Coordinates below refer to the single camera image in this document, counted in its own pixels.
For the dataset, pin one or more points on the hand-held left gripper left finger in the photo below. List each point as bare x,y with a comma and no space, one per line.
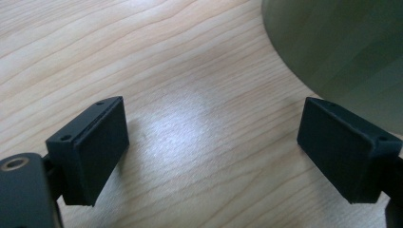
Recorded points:
92,152

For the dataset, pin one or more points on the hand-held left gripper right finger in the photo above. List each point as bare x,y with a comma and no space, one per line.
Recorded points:
342,152

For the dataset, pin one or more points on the grey round waste bin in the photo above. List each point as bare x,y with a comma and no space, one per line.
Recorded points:
342,44

